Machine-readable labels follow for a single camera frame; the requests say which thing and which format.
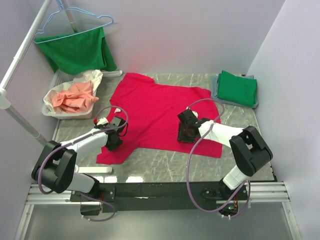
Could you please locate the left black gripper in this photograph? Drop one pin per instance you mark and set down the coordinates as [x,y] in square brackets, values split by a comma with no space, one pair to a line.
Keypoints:
[114,146]

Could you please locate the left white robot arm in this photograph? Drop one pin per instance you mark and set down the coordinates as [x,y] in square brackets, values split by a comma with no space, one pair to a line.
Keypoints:
[55,168]

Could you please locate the white cloth in basket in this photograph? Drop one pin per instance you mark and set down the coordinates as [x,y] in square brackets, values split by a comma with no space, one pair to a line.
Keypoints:
[75,96]

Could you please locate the folded grey-blue t-shirt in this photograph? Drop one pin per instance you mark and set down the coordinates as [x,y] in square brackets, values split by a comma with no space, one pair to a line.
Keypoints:
[214,92]

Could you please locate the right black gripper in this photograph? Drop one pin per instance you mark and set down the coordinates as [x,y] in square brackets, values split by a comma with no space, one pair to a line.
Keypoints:
[180,137]

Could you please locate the red t-shirt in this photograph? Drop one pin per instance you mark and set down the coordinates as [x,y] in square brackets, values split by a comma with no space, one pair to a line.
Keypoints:
[152,111]

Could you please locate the hanging green t-shirt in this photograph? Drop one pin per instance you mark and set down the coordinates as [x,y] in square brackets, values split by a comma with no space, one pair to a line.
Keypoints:
[78,52]

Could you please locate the light blue wire hanger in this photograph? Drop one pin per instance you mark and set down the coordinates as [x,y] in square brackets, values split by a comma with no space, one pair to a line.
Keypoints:
[76,30]

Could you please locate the white laundry basket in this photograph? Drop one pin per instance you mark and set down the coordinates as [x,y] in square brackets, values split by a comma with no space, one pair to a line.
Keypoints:
[62,81]

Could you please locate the white clothes rack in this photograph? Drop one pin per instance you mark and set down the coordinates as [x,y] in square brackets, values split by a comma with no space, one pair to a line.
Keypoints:
[19,150]

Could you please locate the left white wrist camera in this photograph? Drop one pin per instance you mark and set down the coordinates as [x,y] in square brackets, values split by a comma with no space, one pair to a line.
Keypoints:
[100,121]

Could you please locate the black base beam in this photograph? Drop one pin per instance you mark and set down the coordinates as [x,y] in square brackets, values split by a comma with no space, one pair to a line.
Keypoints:
[115,197]

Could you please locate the peach t-shirt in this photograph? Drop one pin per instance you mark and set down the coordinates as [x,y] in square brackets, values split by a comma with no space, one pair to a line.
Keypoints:
[78,98]

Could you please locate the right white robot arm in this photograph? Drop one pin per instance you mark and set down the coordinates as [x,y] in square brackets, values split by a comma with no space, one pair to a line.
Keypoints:
[249,149]

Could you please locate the folded green t-shirt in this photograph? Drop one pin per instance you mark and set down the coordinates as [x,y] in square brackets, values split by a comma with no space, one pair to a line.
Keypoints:
[237,89]

